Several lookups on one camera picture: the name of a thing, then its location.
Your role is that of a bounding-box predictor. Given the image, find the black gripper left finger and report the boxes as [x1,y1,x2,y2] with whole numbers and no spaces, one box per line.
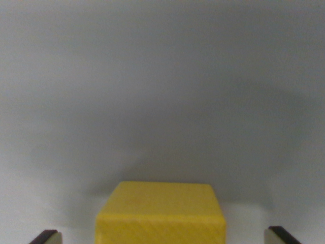
[28,229,63,244]

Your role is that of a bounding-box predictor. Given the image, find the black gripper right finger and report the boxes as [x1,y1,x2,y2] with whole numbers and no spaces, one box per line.
[264,226,303,244]

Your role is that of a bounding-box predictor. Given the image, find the yellow wooden cube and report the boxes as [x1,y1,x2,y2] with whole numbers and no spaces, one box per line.
[95,181,227,244]

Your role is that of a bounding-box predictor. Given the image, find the grey plastic bin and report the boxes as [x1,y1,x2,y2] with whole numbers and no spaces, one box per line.
[0,0,325,244]

